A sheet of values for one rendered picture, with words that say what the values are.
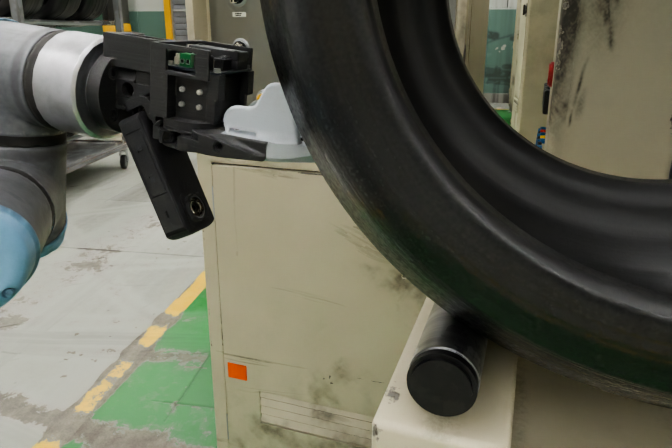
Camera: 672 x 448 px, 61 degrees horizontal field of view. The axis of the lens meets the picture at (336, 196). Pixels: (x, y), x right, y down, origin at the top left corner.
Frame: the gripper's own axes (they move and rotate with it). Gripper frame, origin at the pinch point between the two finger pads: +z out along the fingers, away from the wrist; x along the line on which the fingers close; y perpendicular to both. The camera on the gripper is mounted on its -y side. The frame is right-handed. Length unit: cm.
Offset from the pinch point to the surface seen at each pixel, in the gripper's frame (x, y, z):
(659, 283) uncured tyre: 8.9, -7.4, 27.8
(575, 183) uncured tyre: 15.2, -1.9, 20.1
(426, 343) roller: -8.8, -8.4, 11.5
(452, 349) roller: -9.5, -7.8, 13.2
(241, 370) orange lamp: 59, -71, -35
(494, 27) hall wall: 888, 6, -58
